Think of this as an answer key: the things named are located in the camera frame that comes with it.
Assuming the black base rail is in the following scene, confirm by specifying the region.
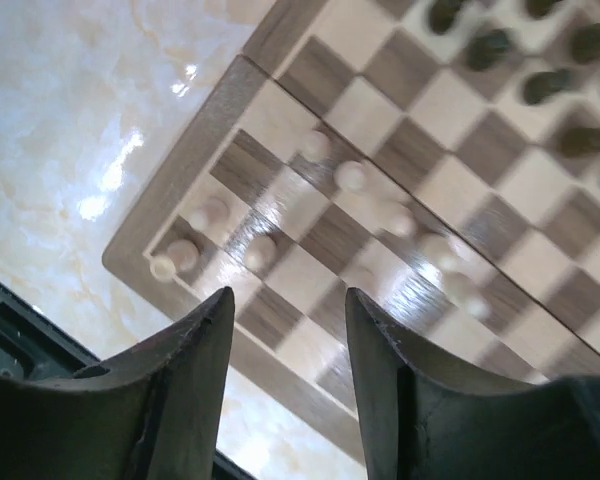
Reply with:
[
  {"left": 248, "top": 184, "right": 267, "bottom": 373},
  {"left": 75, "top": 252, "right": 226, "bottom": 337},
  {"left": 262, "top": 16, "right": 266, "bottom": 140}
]
[{"left": 0, "top": 282, "right": 99, "bottom": 380}]

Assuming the dark chess pieces group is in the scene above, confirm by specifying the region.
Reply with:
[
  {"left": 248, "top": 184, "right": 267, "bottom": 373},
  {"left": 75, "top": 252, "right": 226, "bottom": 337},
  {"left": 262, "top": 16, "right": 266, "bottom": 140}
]
[{"left": 424, "top": 0, "right": 600, "bottom": 196}]

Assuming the wooden chess board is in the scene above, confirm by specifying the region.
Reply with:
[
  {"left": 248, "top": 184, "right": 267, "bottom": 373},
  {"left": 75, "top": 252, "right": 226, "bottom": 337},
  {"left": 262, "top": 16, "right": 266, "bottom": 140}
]
[{"left": 102, "top": 1, "right": 600, "bottom": 461}]

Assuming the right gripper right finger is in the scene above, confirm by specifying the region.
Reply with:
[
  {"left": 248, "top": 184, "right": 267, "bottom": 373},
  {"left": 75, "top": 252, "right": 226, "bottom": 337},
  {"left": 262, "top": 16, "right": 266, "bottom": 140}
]
[{"left": 345, "top": 288, "right": 600, "bottom": 479}]

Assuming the light chess pawn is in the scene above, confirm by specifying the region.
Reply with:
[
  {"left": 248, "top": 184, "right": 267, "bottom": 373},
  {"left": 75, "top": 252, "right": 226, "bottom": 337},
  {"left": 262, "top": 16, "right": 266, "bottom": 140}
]
[{"left": 149, "top": 239, "right": 200, "bottom": 282}]

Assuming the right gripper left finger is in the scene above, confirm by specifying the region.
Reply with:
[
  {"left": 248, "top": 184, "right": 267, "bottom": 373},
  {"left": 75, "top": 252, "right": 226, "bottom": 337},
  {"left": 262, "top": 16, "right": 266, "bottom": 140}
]
[{"left": 0, "top": 287, "right": 235, "bottom": 479}]

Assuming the light chess piece on board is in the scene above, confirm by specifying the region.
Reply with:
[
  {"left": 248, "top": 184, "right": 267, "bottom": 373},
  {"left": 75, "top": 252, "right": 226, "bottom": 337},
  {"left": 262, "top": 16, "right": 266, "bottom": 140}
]
[{"left": 243, "top": 235, "right": 277, "bottom": 272}]

